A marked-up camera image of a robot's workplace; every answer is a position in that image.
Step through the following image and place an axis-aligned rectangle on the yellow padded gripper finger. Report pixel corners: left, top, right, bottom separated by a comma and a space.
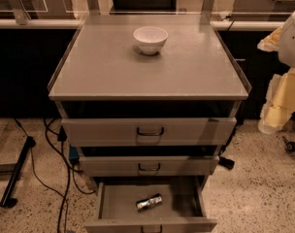
257, 27, 282, 52
258, 68, 295, 134

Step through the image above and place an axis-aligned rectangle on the silver redbull can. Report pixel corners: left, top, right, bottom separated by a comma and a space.
136, 193, 163, 212

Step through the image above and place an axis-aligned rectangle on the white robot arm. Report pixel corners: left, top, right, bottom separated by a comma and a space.
257, 11, 295, 134

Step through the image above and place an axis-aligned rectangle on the grey middle drawer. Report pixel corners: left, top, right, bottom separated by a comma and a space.
80, 156, 218, 177

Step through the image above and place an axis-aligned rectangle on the grey drawer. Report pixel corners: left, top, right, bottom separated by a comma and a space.
61, 117, 236, 147
80, 156, 218, 177
85, 177, 216, 233

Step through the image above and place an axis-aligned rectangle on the grey drawer cabinet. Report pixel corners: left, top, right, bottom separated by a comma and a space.
49, 15, 251, 184

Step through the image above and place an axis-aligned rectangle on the grey bottom drawer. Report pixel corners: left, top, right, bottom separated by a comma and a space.
85, 177, 216, 233

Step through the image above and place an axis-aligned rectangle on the grey top drawer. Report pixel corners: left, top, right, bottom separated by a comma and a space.
61, 117, 236, 147

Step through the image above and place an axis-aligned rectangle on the black caster wheel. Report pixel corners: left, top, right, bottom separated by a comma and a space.
282, 137, 295, 153

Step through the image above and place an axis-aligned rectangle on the white ceramic bowl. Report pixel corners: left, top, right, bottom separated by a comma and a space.
133, 26, 168, 55

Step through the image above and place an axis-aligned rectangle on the black mesh chair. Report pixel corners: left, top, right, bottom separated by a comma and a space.
110, 0, 177, 14

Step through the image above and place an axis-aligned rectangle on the blue box behind cabinet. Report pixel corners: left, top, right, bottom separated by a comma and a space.
68, 146, 80, 165

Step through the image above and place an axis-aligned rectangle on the black metal floor bar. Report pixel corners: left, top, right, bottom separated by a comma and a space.
0, 136, 36, 208

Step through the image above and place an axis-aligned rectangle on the black floor cable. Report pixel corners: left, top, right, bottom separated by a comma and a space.
13, 117, 97, 233

